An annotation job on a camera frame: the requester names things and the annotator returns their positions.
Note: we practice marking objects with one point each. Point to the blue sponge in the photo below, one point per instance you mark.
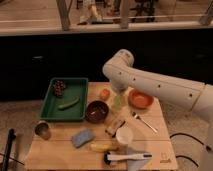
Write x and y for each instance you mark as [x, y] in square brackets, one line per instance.
[82, 138]

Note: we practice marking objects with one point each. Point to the yellow banana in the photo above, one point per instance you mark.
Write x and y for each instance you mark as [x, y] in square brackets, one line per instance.
[103, 147]

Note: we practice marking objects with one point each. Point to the green cucumber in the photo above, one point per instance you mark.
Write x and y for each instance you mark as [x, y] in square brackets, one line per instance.
[69, 104]

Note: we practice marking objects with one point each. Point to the green plastic tray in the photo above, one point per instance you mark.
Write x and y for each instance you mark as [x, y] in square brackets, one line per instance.
[75, 87]

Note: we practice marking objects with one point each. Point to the dark grape bunch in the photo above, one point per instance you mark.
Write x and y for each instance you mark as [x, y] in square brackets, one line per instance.
[58, 87]

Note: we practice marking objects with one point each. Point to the black stand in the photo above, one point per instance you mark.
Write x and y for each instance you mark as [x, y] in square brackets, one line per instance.
[11, 137]

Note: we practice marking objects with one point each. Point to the wooden block eraser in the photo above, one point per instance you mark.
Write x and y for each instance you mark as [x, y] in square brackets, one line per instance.
[114, 126]

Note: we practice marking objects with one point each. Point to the metal cup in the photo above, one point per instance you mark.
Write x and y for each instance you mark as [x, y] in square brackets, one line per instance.
[42, 130]

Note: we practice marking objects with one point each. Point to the grey cloth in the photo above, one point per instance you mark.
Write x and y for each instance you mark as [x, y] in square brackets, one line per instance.
[136, 165]

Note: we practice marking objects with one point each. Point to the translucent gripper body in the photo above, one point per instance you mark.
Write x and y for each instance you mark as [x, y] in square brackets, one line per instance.
[119, 89]

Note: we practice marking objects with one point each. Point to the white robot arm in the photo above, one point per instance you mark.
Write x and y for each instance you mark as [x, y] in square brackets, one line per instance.
[194, 96]

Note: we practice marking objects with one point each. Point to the silver fork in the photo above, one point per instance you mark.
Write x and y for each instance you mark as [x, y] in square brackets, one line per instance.
[136, 116]

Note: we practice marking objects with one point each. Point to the green plastic cup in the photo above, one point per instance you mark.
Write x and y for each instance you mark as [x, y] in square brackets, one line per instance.
[118, 103]

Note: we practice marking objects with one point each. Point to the orange bowl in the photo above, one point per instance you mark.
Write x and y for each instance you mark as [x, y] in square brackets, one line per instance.
[139, 100]

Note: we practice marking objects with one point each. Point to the small orange apple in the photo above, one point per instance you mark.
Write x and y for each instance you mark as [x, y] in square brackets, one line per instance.
[104, 94]

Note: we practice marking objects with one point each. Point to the white paper cup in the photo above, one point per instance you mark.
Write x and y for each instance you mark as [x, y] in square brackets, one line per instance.
[124, 136]

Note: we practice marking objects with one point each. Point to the dark red bowl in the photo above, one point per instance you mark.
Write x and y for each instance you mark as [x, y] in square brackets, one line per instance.
[96, 112]

